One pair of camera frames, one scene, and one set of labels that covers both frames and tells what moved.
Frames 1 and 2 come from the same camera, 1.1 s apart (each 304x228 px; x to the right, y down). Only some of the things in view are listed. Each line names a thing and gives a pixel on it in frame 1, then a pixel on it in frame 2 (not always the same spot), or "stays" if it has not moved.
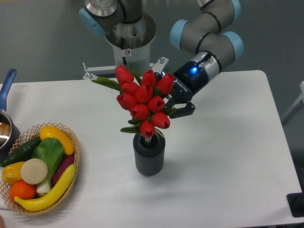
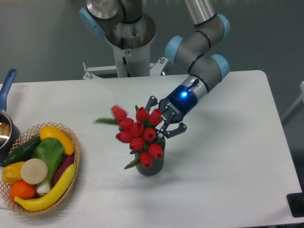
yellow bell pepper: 11,172 stays
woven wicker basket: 25,137 stays
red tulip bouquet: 144,98 -> 139,133
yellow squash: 49,131 stays
